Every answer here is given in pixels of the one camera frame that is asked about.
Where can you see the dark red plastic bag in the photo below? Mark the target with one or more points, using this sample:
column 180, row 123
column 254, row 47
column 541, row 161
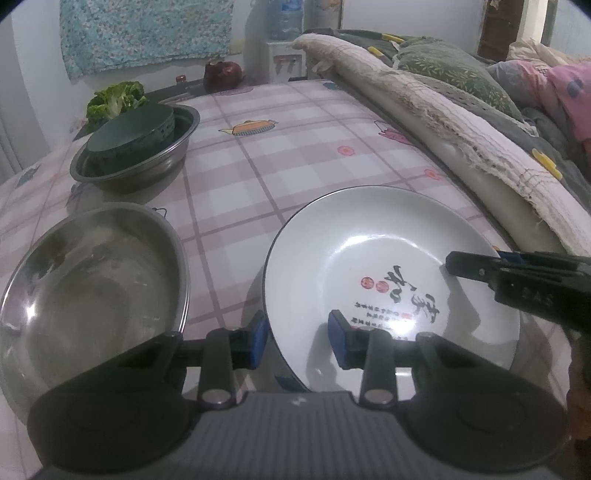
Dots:
column 224, row 76

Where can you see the white printed plate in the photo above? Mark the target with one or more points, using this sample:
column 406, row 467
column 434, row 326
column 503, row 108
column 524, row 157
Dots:
column 369, row 240

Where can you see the stainless steel basin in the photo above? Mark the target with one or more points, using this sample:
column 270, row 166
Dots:
column 92, row 286
column 152, row 168

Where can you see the green floral pillow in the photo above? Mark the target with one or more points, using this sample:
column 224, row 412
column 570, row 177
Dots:
column 452, row 69

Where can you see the blue floral curtain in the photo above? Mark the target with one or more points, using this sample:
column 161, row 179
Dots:
column 138, row 32

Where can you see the cream cloth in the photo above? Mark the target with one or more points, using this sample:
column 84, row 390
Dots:
column 531, row 50

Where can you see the white quilted mattress pad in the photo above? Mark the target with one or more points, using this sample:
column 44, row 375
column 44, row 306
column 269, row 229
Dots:
column 415, row 92

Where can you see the grey blanket with yellow marks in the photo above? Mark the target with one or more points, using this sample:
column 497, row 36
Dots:
column 568, row 170

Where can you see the pink blanket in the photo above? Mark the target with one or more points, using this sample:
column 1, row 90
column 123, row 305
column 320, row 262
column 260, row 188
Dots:
column 568, row 92

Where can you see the green lettuce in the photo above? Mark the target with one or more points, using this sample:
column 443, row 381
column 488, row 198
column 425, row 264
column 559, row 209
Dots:
column 115, row 99

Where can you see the red bottle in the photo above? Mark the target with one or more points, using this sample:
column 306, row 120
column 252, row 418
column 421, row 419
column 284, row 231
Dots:
column 181, row 81

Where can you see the dark low table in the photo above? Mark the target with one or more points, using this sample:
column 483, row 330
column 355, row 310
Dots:
column 166, row 93

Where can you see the green ceramic bowl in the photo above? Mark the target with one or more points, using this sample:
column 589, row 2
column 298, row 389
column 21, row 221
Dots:
column 129, row 134

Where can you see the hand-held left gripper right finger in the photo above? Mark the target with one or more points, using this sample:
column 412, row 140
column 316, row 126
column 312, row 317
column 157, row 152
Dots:
column 337, row 341

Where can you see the checked printed tablecloth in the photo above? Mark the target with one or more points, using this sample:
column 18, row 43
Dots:
column 286, row 175

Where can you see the blue water bottle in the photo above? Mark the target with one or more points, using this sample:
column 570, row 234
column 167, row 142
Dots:
column 284, row 18

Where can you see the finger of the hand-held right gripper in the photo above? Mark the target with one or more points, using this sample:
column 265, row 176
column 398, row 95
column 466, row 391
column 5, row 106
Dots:
column 471, row 267

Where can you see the white mattress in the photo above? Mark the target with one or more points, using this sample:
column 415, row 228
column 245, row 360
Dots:
column 498, row 203

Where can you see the white water dispenser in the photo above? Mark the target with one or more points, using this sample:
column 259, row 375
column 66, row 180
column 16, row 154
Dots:
column 284, row 62

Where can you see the brown wooden door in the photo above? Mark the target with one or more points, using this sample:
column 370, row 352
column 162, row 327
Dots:
column 501, row 27

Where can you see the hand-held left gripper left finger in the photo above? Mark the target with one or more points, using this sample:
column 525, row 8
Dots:
column 258, row 341

